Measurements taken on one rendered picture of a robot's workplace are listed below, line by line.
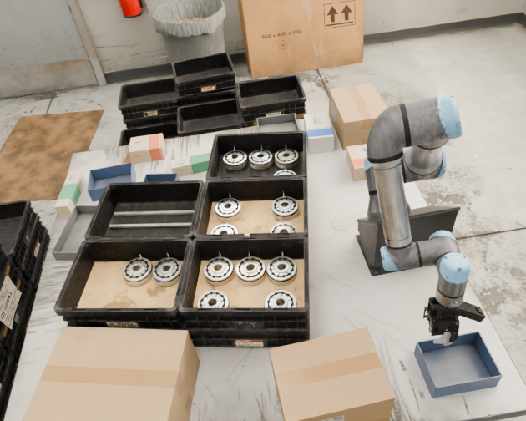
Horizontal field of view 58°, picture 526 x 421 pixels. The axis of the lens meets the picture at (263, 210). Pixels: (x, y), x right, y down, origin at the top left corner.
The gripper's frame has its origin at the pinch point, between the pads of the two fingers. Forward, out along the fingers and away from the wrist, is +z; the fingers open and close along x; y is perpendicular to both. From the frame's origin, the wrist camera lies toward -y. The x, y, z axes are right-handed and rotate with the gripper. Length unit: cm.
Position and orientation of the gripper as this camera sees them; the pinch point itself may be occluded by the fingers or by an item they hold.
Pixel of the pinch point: (446, 341)
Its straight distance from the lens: 164.3
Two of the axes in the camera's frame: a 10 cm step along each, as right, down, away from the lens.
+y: -9.9, 1.4, -0.1
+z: 1.0, 7.8, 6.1
